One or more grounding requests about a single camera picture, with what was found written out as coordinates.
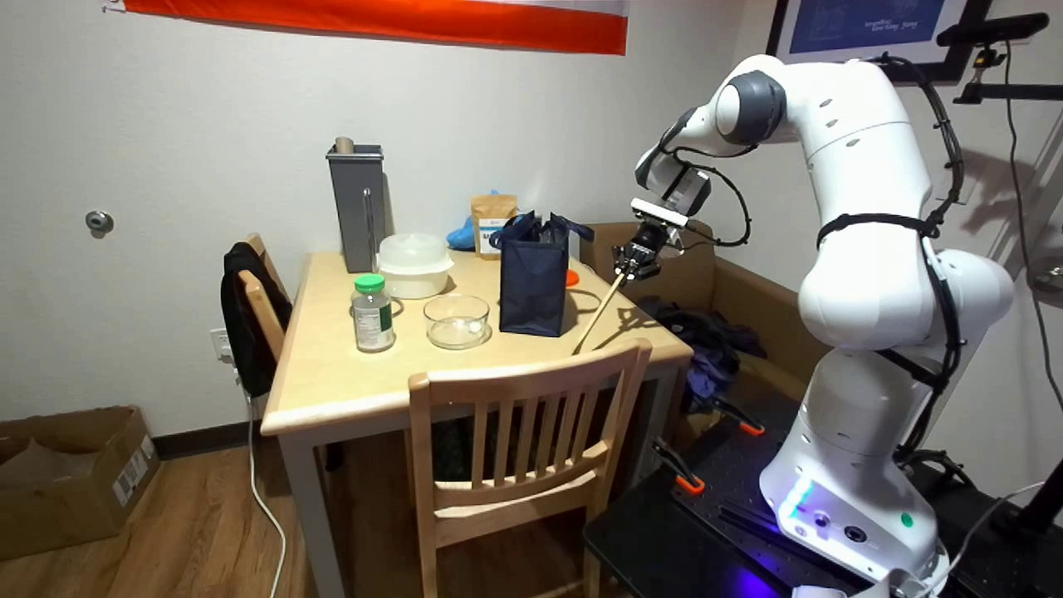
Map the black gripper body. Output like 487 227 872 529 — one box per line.
614 221 681 277

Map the wooden spatula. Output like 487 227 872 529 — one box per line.
570 271 634 358

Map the navy blue tote bag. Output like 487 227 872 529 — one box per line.
488 211 598 340

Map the blue plastic bag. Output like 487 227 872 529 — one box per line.
442 213 481 252

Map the dark grey garment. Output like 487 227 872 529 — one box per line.
639 289 771 367

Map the tan couch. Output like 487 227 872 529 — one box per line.
580 221 836 428

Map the blue purple cloth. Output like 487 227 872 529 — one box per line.
681 350 746 412

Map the brown paper pouch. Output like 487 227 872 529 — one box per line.
469 189 521 264

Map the orange black clamp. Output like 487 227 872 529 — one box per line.
660 441 716 500
721 402 769 441

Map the wooden slat-back chair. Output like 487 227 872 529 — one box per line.
406 343 659 598

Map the white round bowl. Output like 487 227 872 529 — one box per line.
373 229 460 304

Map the green-capped clear bottle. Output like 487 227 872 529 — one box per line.
349 271 404 356

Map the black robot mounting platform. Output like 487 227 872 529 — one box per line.
580 387 1063 598

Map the tall grey bin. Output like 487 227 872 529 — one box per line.
322 136 398 277

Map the blue framed poster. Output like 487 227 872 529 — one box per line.
769 0 990 67

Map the brown cardboard box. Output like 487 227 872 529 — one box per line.
0 402 163 566

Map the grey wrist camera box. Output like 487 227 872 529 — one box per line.
627 195 696 232

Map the red orange wall banner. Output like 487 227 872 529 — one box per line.
120 0 631 56

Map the black camera tripod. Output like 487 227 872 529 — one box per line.
933 12 1063 534

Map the white power cable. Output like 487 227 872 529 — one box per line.
239 427 294 598

